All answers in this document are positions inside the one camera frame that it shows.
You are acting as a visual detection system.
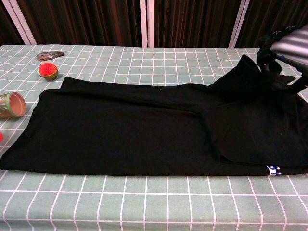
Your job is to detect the dark brown pleated curtain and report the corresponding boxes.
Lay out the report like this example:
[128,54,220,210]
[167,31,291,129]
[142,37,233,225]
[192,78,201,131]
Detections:
[154,0,241,48]
[237,0,308,49]
[0,0,25,46]
[16,0,142,48]

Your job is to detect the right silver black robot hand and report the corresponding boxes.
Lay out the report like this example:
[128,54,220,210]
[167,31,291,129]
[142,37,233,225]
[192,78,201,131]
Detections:
[256,24,308,94]

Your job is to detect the white slanted frame post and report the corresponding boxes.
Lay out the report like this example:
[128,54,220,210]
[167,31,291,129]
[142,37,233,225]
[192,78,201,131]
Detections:
[1,0,37,46]
[229,0,251,48]

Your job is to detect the red ball in green shell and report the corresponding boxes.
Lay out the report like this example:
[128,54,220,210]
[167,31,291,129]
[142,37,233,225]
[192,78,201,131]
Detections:
[38,62,59,81]

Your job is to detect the green white checked tablecloth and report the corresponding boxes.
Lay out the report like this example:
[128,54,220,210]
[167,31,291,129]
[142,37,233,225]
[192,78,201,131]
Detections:
[0,44,308,231]

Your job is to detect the white upright frame post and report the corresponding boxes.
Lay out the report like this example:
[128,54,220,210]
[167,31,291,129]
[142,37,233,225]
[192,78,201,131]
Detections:
[147,0,155,48]
[139,0,148,48]

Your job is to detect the green paper cup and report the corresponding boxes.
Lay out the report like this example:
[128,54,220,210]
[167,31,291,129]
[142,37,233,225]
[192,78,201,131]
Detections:
[0,92,26,119]

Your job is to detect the black T-shirt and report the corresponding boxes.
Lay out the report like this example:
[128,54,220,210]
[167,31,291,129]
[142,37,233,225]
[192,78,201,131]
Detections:
[0,54,308,178]

